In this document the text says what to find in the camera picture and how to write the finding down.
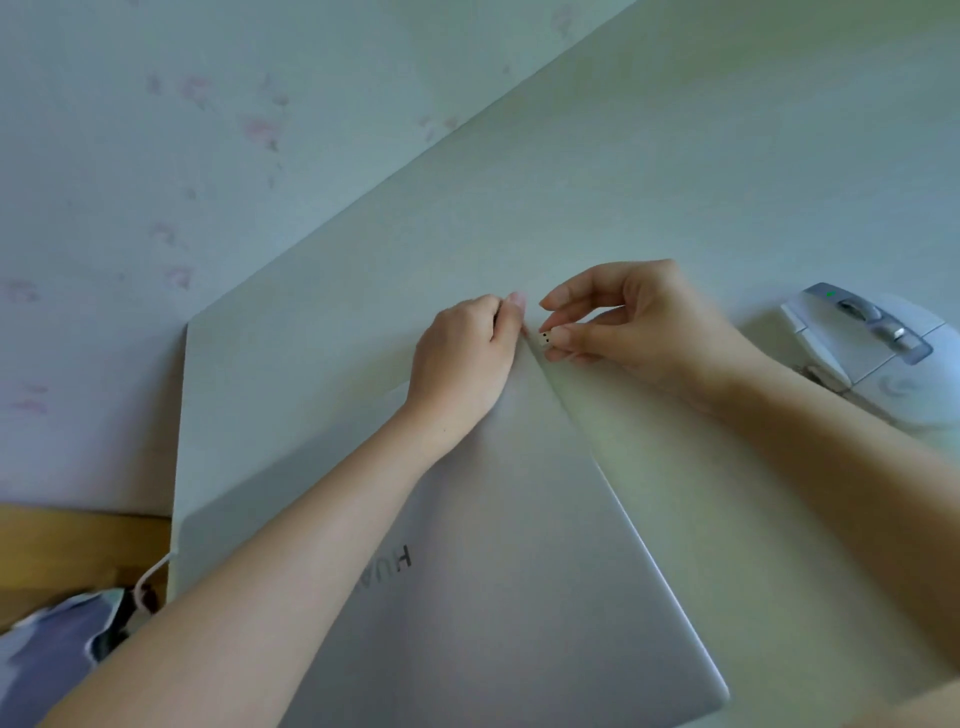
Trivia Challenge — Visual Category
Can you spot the person's right hand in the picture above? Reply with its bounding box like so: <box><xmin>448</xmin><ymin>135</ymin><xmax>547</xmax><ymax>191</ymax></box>
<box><xmin>539</xmin><ymin>259</ymin><xmax>760</xmax><ymax>400</ymax></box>

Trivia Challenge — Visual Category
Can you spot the person's left hand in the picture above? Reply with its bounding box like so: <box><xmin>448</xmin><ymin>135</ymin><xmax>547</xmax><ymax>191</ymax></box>
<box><xmin>403</xmin><ymin>292</ymin><xmax>528</xmax><ymax>453</ymax></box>

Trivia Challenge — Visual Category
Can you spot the silver laptop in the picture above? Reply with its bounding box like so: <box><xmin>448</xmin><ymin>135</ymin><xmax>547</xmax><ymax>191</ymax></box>
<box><xmin>171</xmin><ymin>333</ymin><xmax>732</xmax><ymax>728</ymax></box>

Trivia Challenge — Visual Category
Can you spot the person's right forearm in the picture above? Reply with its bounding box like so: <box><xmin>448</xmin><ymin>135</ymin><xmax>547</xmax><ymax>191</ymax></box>
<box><xmin>705</xmin><ymin>358</ymin><xmax>960</xmax><ymax>672</ymax></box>

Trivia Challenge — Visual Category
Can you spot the person's left forearm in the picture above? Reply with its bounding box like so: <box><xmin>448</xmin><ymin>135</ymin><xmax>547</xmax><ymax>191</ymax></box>
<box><xmin>36</xmin><ymin>405</ymin><xmax>460</xmax><ymax>728</ymax></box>

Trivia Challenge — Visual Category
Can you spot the white computer mouse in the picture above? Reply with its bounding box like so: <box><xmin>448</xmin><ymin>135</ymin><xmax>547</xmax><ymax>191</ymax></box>
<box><xmin>778</xmin><ymin>282</ymin><xmax>960</xmax><ymax>438</ymax></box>

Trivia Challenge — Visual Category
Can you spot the blue grey patterned cloth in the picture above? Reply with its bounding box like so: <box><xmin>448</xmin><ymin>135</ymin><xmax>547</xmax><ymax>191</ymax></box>
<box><xmin>0</xmin><ymin>588</ymin><xmax>163</xmax><ymax>728</ymax></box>

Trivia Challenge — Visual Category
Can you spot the white cable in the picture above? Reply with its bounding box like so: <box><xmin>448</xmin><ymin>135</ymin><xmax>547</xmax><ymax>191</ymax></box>
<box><xmin>132</xmin><ymin>552</ymin><xmax>178</xmax><ymax>614</ymax></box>

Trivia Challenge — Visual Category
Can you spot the wooden furniture frame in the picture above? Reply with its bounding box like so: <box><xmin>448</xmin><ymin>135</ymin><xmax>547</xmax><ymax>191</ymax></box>
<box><xmin>0</xmin><ymin>502</ymin><xmax>174</xmax><ymax>633</ymax></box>

